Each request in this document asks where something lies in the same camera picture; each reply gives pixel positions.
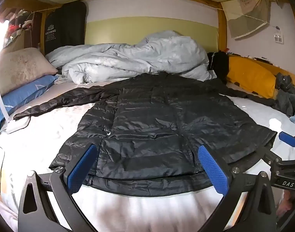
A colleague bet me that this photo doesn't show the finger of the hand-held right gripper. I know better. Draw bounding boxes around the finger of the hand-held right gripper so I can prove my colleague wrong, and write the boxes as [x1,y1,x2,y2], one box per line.
[255,145,283,169]
[278,132,295,148]

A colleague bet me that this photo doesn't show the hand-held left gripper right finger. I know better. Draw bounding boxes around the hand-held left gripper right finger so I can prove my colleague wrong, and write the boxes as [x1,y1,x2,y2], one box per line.
[197,145,277,232]

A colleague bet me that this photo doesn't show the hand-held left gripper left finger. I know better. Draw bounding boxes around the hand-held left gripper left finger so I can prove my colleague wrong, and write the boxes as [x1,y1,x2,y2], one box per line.
[18,143,98,232]

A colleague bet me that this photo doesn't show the black down jacket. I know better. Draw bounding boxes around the black down jacket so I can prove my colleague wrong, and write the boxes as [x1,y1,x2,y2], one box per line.
[13,72,287,197]

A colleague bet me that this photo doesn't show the person's right hand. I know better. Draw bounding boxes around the person's right hand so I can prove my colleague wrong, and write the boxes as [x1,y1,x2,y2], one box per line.
[276,190,295,220]

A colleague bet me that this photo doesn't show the dark jeans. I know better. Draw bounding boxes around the dark jeans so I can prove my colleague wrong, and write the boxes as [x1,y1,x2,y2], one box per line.
[273,72,295,118]

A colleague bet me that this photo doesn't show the yellow cushion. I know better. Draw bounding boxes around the yellow cushion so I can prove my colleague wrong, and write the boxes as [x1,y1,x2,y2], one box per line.
[226,55,279,99]

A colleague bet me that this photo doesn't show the grey printed bed sheet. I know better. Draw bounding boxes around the grey printed bed sheet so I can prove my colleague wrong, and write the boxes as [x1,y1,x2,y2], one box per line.
[0,77,295,232]

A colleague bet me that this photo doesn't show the blue pillow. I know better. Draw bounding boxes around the blue pillow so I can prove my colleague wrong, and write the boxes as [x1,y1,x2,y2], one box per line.
[0,74,59,130]

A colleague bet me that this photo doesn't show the black hooded garment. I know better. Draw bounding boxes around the black hooded garment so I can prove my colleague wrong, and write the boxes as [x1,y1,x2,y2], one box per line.
[207,51,230,84]

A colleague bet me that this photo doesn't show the pink pillow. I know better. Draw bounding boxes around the pink pillow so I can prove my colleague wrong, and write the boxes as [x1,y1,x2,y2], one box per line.
[0,48,58,101]

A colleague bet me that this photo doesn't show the light blue duvet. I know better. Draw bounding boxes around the light blue duvet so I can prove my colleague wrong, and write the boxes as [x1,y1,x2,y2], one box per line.
[45,30,217,84]

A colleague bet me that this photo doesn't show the checked corner curtain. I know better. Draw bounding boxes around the checked corner curtain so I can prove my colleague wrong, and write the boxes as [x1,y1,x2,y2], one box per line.
[220,0,279,39]

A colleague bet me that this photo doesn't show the black garment bag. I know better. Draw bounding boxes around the black garment bag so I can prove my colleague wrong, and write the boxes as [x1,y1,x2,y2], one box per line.
[42,1,87,55]

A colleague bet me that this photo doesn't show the white wall socket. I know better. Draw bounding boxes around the white wall socket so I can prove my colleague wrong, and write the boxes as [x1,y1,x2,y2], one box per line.
[273,25,286,44]

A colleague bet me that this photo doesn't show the wooden bed frame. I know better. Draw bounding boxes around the wooden bed frame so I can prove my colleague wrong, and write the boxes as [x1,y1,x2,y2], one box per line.
[0,0,295,102]

